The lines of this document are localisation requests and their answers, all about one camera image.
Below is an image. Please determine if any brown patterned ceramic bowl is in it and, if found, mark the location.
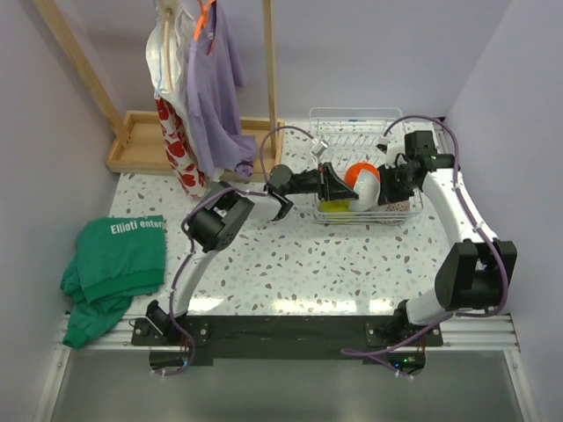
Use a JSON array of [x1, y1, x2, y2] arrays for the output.
[[380, 200, 410, 215]]

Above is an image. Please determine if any orange clothes hanger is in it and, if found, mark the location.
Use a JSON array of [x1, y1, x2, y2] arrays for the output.
[[193, 0, 217, 55]]

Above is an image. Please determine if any lilac purple shirt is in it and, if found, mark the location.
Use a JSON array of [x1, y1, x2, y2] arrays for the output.
[[186, 2, 258, 178]]

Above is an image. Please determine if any white wire dish rack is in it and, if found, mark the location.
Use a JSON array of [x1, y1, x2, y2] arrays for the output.
[[309, 107, 423, 225]]

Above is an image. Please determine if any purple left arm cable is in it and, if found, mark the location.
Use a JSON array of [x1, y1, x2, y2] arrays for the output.
[[165, 126, 320, 375]]

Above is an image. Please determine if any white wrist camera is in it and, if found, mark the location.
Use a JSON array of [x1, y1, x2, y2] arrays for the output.
[[377, 135, 404, 168], [310, 139, 328, 159]]

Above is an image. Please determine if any red floral white garment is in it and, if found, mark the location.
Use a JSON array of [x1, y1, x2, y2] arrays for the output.
[[145, 1, 206, 198]]

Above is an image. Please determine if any plain white bowl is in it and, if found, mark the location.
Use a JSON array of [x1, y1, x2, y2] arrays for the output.
[[350, 170, 380, 212]]

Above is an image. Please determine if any green sweatshirt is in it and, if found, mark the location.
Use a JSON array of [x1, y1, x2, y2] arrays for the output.
[[60, 215, 166, 350]]

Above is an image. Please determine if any wooden clothes rack stand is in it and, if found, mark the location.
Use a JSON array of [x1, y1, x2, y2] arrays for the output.
[[34, 1, 285, 182]]

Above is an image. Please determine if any wooden clothes hanger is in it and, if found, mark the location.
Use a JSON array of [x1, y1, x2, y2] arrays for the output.
[[157, 0, 180, 93]]

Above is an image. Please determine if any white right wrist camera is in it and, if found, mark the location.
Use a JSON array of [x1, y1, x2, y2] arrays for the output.
[[377, 135, 404, 168]]

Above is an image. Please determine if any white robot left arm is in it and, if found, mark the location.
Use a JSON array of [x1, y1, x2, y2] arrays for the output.
[[145, 163, 359, 345]]

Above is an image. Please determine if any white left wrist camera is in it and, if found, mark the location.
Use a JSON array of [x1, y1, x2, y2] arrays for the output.
[[310, 139, 328, 159]]

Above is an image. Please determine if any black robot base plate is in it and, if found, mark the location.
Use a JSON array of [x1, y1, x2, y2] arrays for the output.
[[131, 315, 422, 369]]

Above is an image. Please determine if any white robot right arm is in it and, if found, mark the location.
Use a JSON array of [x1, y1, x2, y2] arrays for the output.
[[377, 130, 517, 346]]

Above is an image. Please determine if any aluminium rail frame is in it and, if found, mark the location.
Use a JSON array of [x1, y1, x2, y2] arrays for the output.
[[33, 116, 540, 422]]

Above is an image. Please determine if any lime green bowl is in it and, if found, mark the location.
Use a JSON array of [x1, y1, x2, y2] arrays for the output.
[[318, 200, 350, 214]]

